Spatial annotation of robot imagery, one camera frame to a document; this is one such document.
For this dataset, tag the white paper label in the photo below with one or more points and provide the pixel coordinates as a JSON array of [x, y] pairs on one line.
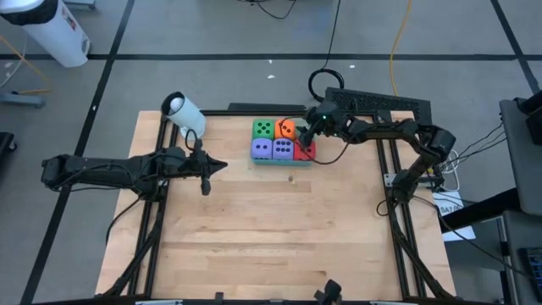
[[449, 207]]

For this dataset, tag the black handheld device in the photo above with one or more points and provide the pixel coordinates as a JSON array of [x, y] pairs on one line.
[[332, 290]]

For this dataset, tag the black table clamp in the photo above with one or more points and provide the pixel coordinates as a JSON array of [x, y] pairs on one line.
[[219, 298]]

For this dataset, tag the grey stand foot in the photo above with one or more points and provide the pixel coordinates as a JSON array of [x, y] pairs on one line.
[[82, 4], [21, 100]]

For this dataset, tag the orange foam die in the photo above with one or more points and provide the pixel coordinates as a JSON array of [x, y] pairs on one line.
[[285, 129]]

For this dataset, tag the black perforated panel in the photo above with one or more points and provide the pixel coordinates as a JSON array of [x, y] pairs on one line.
[[372, 98]]

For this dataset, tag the black aluminium table frame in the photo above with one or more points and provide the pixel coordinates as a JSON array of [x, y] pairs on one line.
[[237, 113]]

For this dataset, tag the white cylinder camera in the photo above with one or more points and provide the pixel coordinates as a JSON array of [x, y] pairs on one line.
[[186, 115]]

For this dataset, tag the white floor cylinder, black top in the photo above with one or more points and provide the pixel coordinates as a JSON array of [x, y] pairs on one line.
[[55, 34]]

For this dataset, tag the black beam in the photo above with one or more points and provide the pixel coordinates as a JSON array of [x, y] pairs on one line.
[[478, 212]]

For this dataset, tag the teal translucent plastic bin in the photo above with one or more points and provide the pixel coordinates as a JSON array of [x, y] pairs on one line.
[[275, 163]]

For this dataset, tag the grey cart top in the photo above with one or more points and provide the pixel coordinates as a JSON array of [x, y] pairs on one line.
[[518, 169]]

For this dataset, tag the black floor object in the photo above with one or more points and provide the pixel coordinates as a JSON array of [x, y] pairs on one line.
[[5, 142]]

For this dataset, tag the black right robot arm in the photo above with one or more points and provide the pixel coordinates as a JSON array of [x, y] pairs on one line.
[[438, 142]]

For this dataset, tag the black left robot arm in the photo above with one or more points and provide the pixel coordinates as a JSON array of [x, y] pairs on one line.
[[84, 171]]

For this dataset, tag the red foam die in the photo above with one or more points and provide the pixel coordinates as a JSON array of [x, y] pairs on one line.
[[307, 153]]

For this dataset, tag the green foam die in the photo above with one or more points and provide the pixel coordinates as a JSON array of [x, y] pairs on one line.
[[263, 129]]

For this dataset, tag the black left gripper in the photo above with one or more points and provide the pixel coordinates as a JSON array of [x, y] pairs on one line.
[[190, 163]]

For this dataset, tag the black flat bar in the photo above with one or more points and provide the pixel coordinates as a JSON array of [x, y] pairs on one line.
[[262, 107]]

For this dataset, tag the grey desk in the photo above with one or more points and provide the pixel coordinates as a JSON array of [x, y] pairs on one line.
[[514, 254]]

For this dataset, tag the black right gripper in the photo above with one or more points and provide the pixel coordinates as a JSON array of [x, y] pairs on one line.
[[324, 118]]

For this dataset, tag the black object on cart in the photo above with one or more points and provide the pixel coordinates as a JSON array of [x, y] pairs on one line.
[[534, 123]]

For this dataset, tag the purple foam die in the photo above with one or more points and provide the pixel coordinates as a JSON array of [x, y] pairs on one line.
[[283, 149], [262, 149]]

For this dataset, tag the dark keyboard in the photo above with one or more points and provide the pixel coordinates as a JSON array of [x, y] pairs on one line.
[[534, 275]]

